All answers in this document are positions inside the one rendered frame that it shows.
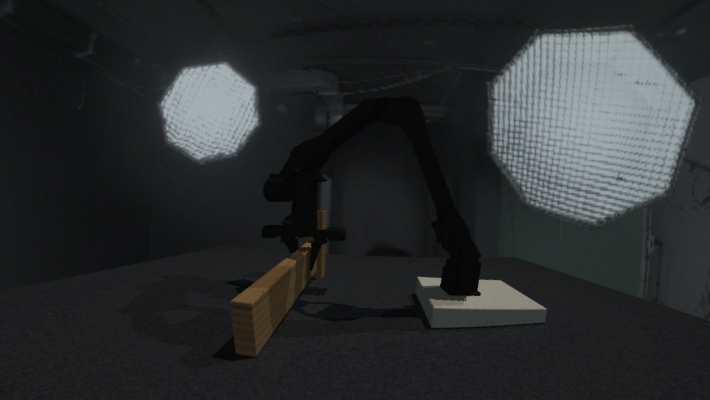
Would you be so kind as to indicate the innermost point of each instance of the brown wooden post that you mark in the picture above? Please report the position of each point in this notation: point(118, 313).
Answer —
point(321, 225)

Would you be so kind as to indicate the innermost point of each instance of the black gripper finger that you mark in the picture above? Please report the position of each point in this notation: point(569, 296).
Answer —
point(292, 245)
point(315, 248)

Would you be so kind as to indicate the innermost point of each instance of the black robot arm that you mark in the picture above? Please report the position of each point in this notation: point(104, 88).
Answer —
point(461, 274)

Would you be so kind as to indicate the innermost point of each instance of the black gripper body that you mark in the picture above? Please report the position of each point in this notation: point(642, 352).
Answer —
point(331, 233)

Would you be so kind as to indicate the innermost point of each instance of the wooden side rail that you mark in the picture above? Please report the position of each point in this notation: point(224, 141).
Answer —
point(258, 310)

